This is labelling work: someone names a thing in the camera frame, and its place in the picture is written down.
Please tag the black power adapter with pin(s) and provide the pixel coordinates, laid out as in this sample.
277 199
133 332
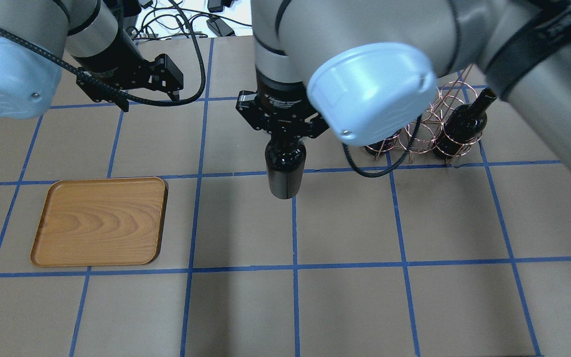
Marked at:
220 28

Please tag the wooden tray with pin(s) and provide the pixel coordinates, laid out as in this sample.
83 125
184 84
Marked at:
104 222

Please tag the dark wine bottle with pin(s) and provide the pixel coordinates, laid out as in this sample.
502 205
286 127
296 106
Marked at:
285 158
382 147
463 127

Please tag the copper wire bottle basket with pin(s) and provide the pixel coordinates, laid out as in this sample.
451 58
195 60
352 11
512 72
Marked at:
453 90

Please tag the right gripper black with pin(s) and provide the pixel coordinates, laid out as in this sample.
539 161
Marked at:
280 97

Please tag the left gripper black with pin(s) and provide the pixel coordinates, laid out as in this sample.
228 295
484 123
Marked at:
108 65

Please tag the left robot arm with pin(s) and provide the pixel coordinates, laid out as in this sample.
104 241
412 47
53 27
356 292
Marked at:
39 39

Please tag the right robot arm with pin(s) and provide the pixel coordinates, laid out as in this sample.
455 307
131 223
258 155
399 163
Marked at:
370 67

